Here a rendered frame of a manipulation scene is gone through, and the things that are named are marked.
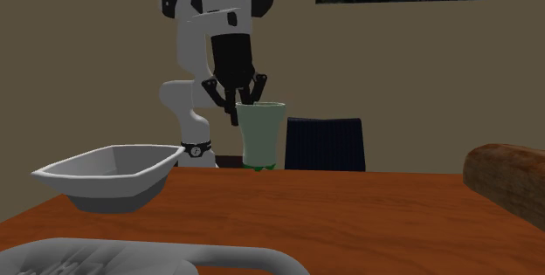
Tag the brown wooden table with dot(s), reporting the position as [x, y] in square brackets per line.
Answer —
[298, 214]

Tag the white angular bowl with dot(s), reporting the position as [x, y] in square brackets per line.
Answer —
[106, 167]

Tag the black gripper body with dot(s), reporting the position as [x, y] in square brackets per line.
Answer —
[233, 59]

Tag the pale green vase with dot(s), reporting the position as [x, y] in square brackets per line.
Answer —
[259, 138]

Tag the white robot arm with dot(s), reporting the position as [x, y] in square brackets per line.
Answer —
[191, 48]

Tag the dark blue chair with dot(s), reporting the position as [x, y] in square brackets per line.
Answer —
[325, 144]

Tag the brown bread loaf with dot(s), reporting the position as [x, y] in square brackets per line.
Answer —
[506, 176]

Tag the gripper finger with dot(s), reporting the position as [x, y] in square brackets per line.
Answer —
[233, 110]
[259, 84]

